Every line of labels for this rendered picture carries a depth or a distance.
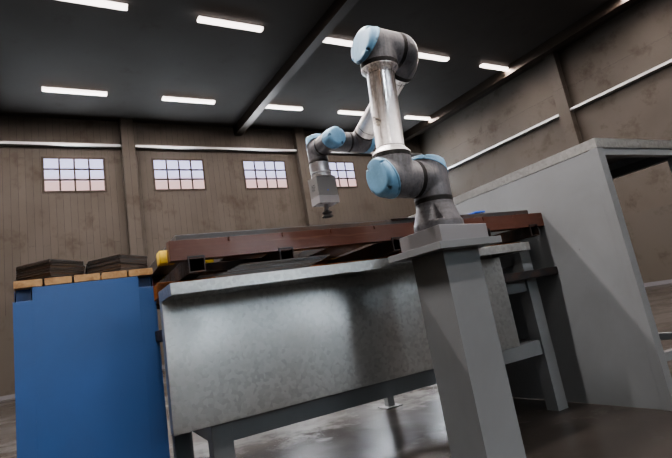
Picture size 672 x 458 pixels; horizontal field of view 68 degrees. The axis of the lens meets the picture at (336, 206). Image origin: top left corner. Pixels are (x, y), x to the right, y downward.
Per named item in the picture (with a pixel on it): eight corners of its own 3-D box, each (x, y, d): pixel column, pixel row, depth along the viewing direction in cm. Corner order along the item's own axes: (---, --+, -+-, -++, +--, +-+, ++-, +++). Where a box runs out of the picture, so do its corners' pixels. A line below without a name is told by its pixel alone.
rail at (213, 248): (167, 263, 148) (165, 243, 149) (537, 227, 225) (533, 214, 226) (170, 261, 144) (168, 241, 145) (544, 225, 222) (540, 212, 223)
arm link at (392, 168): (430, 193, 144) (405, 24, 155) (389, 192, 136) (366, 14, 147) (405, 203, 154) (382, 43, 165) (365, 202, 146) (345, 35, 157)
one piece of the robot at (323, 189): (322, 174, 194) (329, 214, 190) (302, 173, 189) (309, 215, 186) (335, 165, 186) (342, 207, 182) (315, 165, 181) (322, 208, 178)
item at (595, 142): (409, 223, 309) (408, 217, 310) (480, 217, 338) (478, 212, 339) (596, 147, 198) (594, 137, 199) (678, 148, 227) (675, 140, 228)
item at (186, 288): (159, 303, 140) (158, 292, 140) (492, 258, 202) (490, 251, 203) (171, 295, 123) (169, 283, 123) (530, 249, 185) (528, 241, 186)
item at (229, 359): (171, 434, 132) (159, 303, 140) (512, 346, 195) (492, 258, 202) (173, 436, 129) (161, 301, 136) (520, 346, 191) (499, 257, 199)
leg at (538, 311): (547, 410, 208) (508, 252, 223) (556, 406, 211) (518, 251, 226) (559, 411, 203) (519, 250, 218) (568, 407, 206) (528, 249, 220)
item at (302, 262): (195, 287, 145) (193, 274, 145) (315, 272, 163) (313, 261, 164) (204, 282, 134) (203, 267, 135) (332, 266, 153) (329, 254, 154)
